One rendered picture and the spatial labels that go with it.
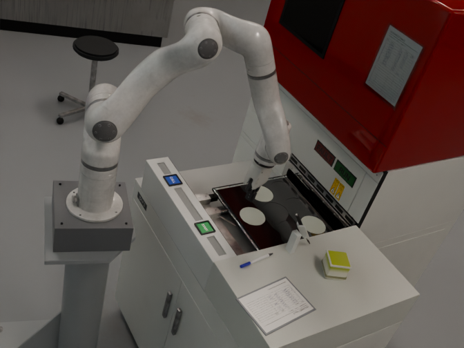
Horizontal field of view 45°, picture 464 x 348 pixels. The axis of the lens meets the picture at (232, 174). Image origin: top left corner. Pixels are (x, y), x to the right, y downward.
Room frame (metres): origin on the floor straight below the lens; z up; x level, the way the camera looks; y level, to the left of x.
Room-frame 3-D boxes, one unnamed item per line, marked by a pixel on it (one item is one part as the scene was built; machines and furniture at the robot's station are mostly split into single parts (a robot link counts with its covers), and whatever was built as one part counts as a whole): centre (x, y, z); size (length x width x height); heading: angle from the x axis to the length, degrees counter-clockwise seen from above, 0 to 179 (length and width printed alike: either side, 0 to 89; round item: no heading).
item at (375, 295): (1.36, -0.38, 0.89); 0.62 x 0.35 x 0.14; 130
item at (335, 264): (1.41, -0.42, 1.00); 0.07 x 0.07 x 0.07; 14
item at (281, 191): (1.72, -0.20, 0.90); 0.34 x 0.34 x 0.01; 40
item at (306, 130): (2.01, -0.25, 1.02); 0.81 x 0.03 x 0.40; 40
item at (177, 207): (1.54, 0.12, 0.89); 0.55 x 0.09 x 0.14; 40
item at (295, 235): (1.46, -0.28, 1.03); 0.06 x 0.04 x 0.13; 130
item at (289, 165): (1.87, -0.35, 0.89); 0.44 x 0.02 x 0.10; 40
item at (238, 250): (1.54, -0.01, 0.87); 0.36 x 0.08 x 0.03; 40
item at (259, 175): (1.62, -0.09, 1.13); 0.10 x 0.07 x 0.11; 153
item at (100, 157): (1.48, 0.44, 1.23); 0.19 x 0.12 x 0.24; 19
